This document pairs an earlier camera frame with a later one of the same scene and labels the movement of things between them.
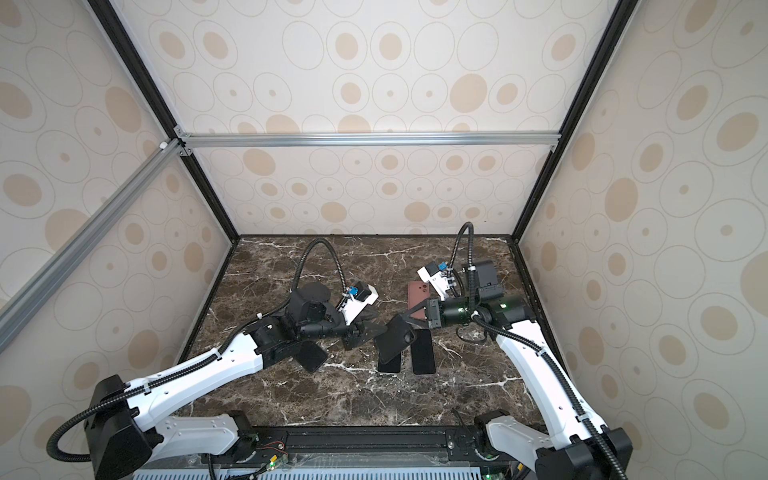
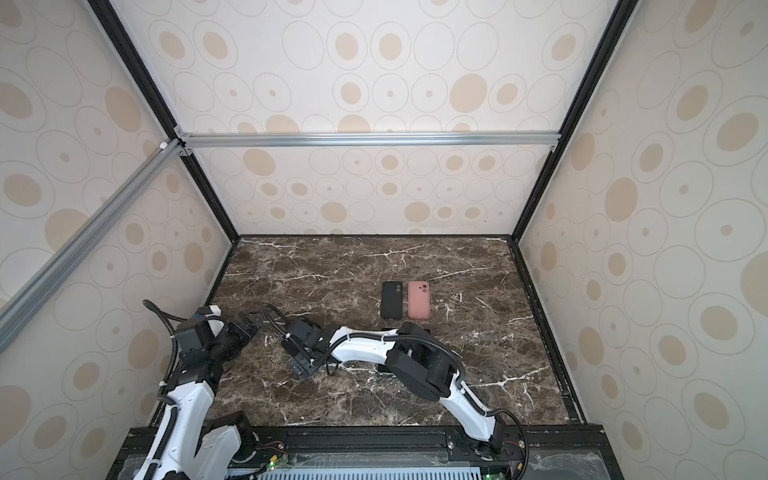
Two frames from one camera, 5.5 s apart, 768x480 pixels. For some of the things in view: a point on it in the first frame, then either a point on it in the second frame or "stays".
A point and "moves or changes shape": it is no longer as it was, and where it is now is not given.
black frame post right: [621, 17] stays
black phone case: [398, 336] moves or changes shape
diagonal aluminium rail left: [73, 249] stays
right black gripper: [432, 313] → [296, 362]
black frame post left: [138, 66] stays
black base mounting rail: [427, 446] stays
